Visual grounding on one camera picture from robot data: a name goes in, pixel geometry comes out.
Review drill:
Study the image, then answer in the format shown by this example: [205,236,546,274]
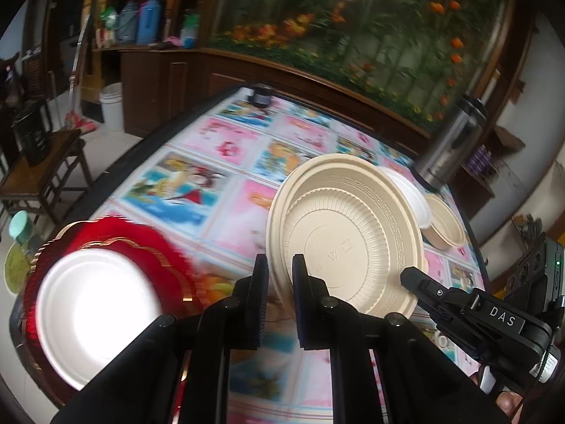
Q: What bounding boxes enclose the small black jar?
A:
[247,83,275,108]

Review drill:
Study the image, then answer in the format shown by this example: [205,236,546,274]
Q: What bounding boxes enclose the person's right hand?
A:
[496,390,523,424]

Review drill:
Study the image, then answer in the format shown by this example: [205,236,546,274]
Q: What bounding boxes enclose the blue detergent jug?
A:
[136,0,161,45]

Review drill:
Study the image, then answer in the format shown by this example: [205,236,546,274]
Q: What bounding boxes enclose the mint lid glass bottle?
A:
[8,211,44,259]

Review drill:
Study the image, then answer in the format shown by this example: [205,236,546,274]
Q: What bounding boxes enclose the white foam plate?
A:
[35,249,163,390]

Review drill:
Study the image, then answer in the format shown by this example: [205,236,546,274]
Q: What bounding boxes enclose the beige ribbed plastic bowl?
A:
[265,153,426,318]

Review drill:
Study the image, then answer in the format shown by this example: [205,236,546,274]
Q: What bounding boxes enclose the white plastic bucket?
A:
[100,82,125,131]

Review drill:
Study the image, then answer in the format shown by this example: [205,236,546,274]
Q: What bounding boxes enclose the black canister on side table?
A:
[12,101,53,166]

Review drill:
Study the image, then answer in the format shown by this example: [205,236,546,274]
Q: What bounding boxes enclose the dark wooden cabinet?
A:
[121,48,431,153]

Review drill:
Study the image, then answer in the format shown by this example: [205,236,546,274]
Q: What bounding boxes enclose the dark wooden side table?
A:
[1,130,94,226]

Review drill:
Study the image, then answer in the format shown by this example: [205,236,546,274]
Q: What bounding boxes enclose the white foam bowl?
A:
[379,166,432,230]

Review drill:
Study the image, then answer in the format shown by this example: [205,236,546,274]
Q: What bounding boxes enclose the stainless steel thermos jug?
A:
[410,95,487,193]

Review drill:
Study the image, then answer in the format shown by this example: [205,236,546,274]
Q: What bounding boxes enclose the red scalloped charger plate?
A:
[16,216,210,408]

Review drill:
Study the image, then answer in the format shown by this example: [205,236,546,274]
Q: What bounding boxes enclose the colourful floral tablecloth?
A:
[53,85,487,424]

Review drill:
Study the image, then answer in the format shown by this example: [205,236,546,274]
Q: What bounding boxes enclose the white bucket green contents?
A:
[4,243,31,295]

